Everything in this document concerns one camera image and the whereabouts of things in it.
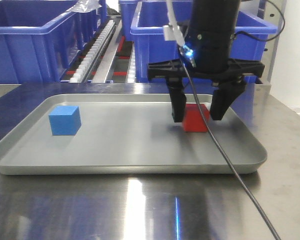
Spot large blue bin left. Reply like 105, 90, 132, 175
0, 0, 107, 84

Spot red foam cube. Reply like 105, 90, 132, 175
182, 103, 208, 133

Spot large blue bin right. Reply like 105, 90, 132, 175
130, 0, 277, 83

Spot black cable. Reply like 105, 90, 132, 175
0, 0, 286, 240

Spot clear plastic bag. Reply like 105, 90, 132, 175
69, 0, 102, 13

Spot blue foam cube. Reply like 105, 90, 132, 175
48, 105, 82, 136

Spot blue bin behind right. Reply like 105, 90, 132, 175
119, 0, 193, 41

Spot grey metal tray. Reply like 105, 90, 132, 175
0, 93, 268, 176

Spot large blue bin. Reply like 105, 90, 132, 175
130, 0, 277, 83
0, 0, 107, 84

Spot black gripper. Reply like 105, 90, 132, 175
147, 0, 265, 123

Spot white roller conveyor rail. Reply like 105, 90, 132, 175
69, 20, 115, 83

